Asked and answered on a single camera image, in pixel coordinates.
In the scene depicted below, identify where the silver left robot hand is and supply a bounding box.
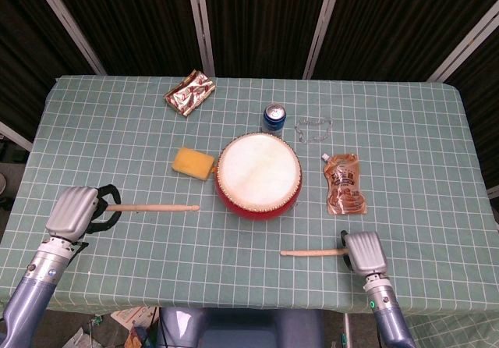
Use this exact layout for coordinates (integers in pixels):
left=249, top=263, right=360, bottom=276
left=44, top=183, right=122, bottom=243

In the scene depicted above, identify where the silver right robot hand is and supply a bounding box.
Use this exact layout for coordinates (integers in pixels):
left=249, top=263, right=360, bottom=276
left=340, top=230, right=389, bottom=275

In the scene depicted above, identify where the plain wooden drumstick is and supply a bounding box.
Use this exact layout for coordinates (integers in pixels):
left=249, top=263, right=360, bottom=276
left=280, top=248, right=348, bottom=257

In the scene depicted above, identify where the wooden drumstick with bead tip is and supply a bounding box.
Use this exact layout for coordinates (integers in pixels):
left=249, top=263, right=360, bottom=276
left=104, top=204, right=200, bottom=213

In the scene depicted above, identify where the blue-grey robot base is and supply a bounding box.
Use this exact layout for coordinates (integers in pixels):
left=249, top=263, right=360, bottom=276
left=157, top=307, right=327, bottom=348

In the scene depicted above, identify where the red drum with white skin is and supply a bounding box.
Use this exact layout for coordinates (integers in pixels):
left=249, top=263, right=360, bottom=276
left=213, top=131, right=303, bottom=222

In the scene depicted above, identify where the brown sauce pouch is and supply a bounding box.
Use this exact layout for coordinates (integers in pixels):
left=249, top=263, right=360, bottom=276
left=320, top=152, right=368, bottom=216

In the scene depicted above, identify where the metal table leg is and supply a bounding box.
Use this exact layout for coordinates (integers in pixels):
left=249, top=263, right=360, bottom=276
left=342, top=312, right=352, bottom=348

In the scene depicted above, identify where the green checked tablecloth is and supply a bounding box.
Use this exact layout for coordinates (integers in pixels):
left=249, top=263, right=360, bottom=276
left=0, top=74, right=499, bottom=348

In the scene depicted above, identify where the white printed paper sheet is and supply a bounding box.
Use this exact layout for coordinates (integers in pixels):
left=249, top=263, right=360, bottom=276
left=110, top=307, right=159, bottom=332

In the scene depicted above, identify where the crumpled white paper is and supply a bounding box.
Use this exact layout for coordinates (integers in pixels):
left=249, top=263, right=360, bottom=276
left=61, top=325, right=95, bottom=348

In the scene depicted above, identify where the yellow sponge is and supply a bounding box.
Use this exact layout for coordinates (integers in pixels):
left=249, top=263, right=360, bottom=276
left=171, top=147, right=216, bottom=182

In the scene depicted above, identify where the orange snack bag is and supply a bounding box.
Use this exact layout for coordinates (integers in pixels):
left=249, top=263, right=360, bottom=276
left=125, top=325, right=148, bottom=348

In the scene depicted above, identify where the blue soda can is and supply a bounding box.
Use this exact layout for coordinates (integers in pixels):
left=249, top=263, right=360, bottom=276
left=261, top=104, right=288, bottom=138

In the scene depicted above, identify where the gold foil snack wrapper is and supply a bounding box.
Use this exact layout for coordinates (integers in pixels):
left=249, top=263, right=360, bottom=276
left=162, top=70, right=218, bottom=119

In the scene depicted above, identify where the dark partition panel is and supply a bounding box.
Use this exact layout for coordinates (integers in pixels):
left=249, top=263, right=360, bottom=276
left=202, top=0, right=332, bottom=79
left=311, top=0, right=499, bottom=82
left=444, top=23, right=499, bottom=193
left=0, top=0, right=98, bottom=138
left=45, top=0, right=210, bottom=77

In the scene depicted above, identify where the white partition frame post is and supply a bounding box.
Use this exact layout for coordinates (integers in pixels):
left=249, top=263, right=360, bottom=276
left=186, top=0, right=216, bottom=78
left=426, top=6, right=499, bottom=83
left=302, top=0, right=344, bottom=80
left=0, top=120, right=34, bottom=152
left=29, top=0, right=107, bottom=76

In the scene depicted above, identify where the silver metal chain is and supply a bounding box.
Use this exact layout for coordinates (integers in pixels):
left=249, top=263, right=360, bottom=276
left=294, top=117, right=334, bottom=144

